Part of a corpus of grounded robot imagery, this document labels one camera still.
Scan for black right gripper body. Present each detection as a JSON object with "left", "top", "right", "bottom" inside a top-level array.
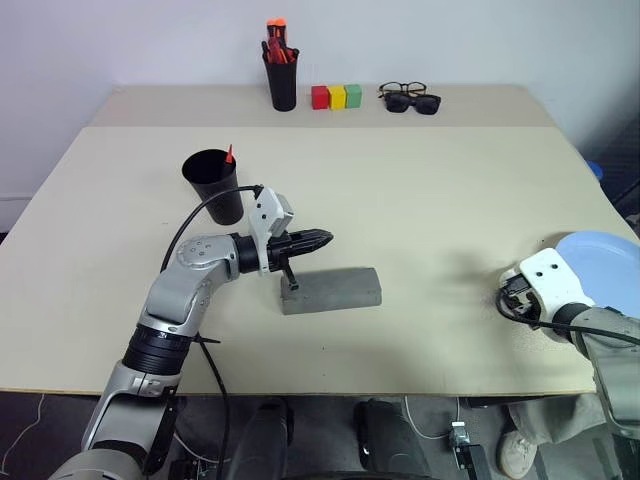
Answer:
[{"left": 497, "top": 271, "right": 545, "bottom": 321}]

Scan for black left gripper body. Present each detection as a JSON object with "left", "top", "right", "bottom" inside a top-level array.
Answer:
[{"left": 266, "top": 229, "right": 303, "bottom": 274}]

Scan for wide black cup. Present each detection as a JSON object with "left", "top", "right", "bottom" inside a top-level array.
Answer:
[{"left": 180, "top": 147, "right": 245, "bottom": 227}]

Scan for tall black cup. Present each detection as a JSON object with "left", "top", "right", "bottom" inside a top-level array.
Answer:
[{"left": 261, "top": 41, "right": 302, "bottom": 113}]

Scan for clear lens black glasses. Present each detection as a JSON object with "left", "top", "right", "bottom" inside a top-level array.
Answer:
[{"left": 377, "top": 80, "right": 428, "bottom": 100}]

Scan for light blue plate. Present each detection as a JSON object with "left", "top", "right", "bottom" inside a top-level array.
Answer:
[{"left": 554, "top": 230, "right": 640, "bottom": 321}]

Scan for khaki trouser leg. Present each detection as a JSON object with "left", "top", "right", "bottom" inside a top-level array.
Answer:
[{"left": 506, "top": 393, "right": 617, "bottom": 447}]

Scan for white shoe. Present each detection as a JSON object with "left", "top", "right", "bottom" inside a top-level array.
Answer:
[{"left": 496, "top": 428, "right": 540, "bottom": 480}]

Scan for black sunglasses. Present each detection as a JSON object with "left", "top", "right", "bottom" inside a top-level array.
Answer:
[{"left": 383, "top": 92, "right": 443, "bottom": 117}]

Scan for black equipment beside table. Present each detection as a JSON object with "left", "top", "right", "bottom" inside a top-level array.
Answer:
[{"left": 587, "top": 117, "right": 640, "bottom": 211}]

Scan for dark rounded shape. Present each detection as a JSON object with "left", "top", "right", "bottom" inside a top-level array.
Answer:
[
  {"left": 352, "top": 398, "right": 437, "bottom": 480},
  {"left": 227, "top": 396, "right": 297, "bottom": 480}
]

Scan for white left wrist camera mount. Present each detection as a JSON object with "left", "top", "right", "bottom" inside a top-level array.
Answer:
[{"left": 247, "top": 187, "right": 297, "bottom": 276}]

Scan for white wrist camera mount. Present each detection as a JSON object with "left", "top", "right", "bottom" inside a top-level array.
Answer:
[
  {"left": 247, "top": 187, "right": 297, "bottom": 276},
  {"left": 517, "top": 247, "right": 597, "bottom": 322}
]

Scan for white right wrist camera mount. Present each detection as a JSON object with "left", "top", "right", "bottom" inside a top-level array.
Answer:
[{"left": 517, "top": 247, "right": 597, "bottom": 322}]

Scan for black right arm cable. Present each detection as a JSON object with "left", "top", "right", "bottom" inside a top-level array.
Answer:
[{"left": 493, "top": 288, "right": 640, "bottom": 347}]

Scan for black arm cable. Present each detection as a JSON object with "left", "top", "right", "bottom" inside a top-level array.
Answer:
[
  {"left": 493, "top": 288, "right": 640, "bottom": 347},
  {"left": 160, "top": 184, "right": 265, "bottom": 274}
]

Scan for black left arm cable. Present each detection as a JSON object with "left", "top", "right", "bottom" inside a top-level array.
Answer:
[{"left": 160, "top": 184, "right": 265, "bottom": 274}]

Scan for thin white floor cable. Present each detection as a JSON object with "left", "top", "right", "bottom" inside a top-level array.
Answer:
[
  {"left": 402, "top": 394, "right": 462, "bottom": 442},
  {"left": 0, "top": 393, "right": 47, "bottom": 474}
]

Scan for black metal bracket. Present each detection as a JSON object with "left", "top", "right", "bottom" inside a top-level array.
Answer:
[{"left": 449, "top": 441, "right": 487, "bottom": 480}]

